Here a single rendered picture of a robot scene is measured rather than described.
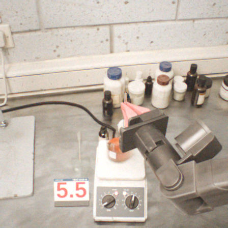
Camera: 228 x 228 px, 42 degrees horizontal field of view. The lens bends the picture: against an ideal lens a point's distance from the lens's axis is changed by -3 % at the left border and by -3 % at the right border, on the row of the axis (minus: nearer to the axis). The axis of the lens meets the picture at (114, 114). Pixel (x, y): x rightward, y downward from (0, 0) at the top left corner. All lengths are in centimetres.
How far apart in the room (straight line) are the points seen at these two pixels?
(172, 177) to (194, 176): 3
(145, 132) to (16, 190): 42
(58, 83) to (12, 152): 31
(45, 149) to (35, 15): 41
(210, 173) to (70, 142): 56
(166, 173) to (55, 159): 48
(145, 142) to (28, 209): 39
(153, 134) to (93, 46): 56
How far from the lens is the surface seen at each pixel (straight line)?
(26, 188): 85
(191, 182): 47
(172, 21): 109
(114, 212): 76
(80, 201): 81
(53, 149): 93
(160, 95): 100
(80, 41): 105
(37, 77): 107
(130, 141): 60
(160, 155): 55
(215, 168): 48
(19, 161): 91
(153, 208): 81
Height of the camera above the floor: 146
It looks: 44 degrees down
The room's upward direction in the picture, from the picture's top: straight up
